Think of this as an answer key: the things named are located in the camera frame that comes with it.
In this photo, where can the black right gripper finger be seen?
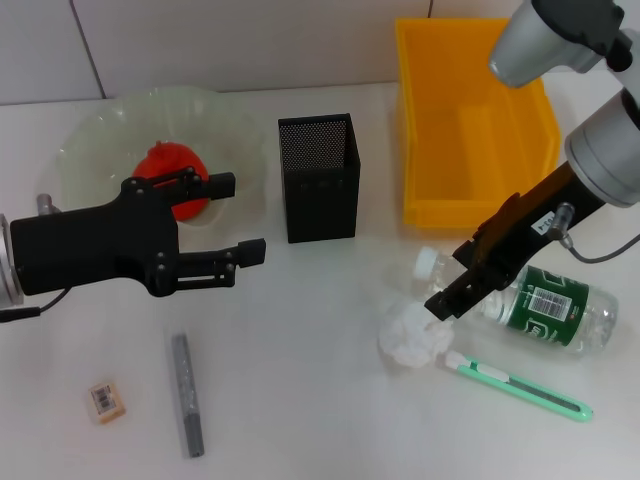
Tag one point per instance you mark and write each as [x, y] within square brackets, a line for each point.
[450, 302]

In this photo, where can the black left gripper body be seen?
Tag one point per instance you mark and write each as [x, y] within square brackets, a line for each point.
[90, 245]

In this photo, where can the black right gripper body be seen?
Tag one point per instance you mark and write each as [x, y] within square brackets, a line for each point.
[520, 235]

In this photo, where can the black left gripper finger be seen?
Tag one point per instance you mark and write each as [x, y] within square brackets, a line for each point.
[252, 252]
[222, 185]

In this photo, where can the white paper ball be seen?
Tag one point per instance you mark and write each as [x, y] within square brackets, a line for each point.
[407, 340]

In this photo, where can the orange fruit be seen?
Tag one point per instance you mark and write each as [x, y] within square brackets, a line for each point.
[160, 162]

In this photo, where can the clear bottle with green label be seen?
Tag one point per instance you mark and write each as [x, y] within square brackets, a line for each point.
[550, 310]

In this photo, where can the black mesh pen holder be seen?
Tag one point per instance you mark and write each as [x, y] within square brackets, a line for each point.
[320, 210]

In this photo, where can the green utility knife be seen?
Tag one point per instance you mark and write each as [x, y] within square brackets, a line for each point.
[520, 387]

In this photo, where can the pale green glass fruit plate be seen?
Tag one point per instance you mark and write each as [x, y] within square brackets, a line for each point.
[125, 125]

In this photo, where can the gray marker pen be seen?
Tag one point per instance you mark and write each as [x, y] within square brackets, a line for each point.
[186, 390]

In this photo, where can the beige eraser with barcode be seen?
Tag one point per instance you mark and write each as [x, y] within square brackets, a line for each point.
[105, 402]

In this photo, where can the yellow plastic bin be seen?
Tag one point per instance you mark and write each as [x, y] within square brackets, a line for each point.
[450, 125]

